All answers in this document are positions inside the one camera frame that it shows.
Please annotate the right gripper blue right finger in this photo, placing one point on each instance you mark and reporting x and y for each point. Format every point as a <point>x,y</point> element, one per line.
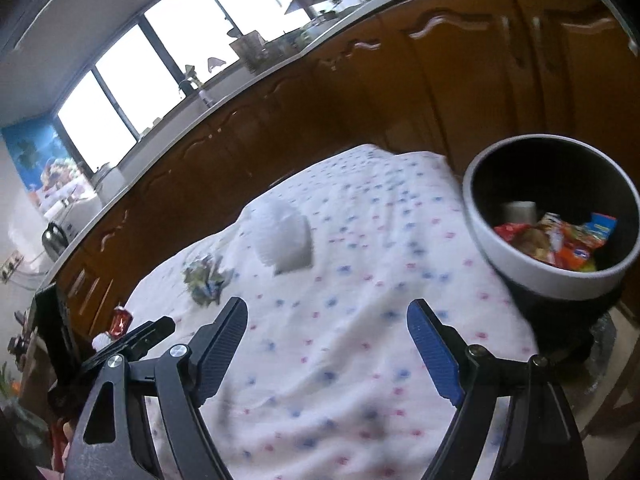
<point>541,439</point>

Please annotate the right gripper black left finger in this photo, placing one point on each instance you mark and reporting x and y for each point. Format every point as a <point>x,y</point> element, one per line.
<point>113,438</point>

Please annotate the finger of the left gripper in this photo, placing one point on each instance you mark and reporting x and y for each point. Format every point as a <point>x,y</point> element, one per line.
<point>134,345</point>

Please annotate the white paper ball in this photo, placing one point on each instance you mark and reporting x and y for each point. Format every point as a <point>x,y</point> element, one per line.
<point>205,279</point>

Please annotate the white foam fruit net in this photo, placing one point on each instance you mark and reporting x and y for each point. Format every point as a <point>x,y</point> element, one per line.
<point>281,236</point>

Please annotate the red snack wrapper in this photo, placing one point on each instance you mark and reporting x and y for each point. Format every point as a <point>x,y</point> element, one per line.
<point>532,240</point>

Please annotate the white rimmed black trash bin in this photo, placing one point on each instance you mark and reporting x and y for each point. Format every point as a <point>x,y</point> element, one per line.
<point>521,179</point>

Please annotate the kitchen faucet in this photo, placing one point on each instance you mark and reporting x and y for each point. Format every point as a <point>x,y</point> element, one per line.
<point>191,84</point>

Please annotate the brown wooden kitchen cabinets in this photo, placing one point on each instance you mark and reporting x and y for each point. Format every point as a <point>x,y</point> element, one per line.
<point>448,76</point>

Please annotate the red can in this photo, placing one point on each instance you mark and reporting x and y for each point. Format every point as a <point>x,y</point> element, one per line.
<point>120,323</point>

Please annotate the electric kettle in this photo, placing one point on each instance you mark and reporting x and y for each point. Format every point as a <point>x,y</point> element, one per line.
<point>54,241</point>

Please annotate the white dotted tablecloth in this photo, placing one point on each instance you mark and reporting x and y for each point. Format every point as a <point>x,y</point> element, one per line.
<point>327,382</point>

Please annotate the orange snack wrapper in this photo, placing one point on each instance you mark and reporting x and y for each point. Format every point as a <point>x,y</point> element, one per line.
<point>573,245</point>

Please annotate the wooden knife block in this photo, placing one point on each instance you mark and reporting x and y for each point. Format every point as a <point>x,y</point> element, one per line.
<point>250,49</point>

